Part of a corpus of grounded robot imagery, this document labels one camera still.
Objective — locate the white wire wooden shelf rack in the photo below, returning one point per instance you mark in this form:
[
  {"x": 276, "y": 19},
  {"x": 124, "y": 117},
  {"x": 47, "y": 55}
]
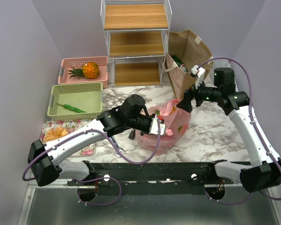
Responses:
[{"x": 136, "y": 35}]

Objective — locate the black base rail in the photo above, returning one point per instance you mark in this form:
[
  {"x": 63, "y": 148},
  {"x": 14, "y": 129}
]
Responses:
[{"x": 109, "y": 179}]

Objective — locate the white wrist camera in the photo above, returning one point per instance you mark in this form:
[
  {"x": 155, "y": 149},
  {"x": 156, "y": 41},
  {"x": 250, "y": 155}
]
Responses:
[
  {"x": 199, "y": 74},
  {"x": 157, "y": 127}
]

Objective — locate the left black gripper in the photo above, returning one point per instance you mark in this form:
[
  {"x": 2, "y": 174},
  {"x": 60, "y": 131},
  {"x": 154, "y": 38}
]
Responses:
[{"x": 150, "y": 117}]

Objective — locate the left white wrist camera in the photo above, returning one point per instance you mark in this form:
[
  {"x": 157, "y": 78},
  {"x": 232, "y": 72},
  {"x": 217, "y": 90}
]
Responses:
[{"x": 157, "y": 127}]

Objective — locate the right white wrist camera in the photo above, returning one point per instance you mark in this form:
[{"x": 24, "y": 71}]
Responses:
[{"x": 199, "y": 74}]

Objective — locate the brown paper grocery bag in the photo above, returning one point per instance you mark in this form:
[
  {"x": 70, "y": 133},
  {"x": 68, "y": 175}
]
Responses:
[{"x": 190, "y": 48}]

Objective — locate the pink plastic basket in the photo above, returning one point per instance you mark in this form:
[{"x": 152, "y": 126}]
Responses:
[{"x": 101, "y": 61}]

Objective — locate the green chili pepper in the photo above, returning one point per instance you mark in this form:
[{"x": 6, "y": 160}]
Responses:
[{"x": 71, "y": 108}]

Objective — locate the toy pineapple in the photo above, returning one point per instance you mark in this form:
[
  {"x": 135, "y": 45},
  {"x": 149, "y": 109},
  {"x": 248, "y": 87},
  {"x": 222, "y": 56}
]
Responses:
[{"x": 89, "y": 70}]

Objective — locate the black T-handle tool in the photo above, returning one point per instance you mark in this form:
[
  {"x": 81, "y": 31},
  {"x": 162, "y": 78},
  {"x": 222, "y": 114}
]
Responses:
[{"x": 132, "y": 135}]

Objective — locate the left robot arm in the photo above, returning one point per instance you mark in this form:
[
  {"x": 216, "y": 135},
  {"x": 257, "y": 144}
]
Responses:
[{"x": 48, "y": 161}]

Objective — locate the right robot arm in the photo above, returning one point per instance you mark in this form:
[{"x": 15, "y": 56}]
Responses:
[{"x": 265, "y": 163}]

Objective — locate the clear plastic organizer box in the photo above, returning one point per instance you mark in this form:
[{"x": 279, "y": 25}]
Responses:
[{"x": 213, "y": 77}]

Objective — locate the green plastic basket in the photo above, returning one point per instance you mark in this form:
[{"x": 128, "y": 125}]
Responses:
[{"x": 85, "y": 96}]

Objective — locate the silver open-end wrench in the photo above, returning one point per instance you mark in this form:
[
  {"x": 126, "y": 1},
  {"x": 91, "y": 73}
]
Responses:
[{"x": 119, "y": 149}]

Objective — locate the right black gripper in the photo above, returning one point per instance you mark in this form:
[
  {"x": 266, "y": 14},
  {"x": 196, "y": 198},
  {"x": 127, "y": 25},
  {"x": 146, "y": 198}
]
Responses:
[{"x": 185, "y": 103}]

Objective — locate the floral tray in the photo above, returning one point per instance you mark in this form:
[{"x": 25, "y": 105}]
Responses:
[{"x": 72, "y": 125}]

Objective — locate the orange bread toy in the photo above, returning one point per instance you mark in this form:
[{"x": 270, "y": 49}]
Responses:
[{"x": 54, "y": 134}]

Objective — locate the pink plastic bag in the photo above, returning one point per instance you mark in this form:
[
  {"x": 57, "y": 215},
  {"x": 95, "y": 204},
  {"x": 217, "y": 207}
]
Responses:
[{"x": 176, "y": 121}]

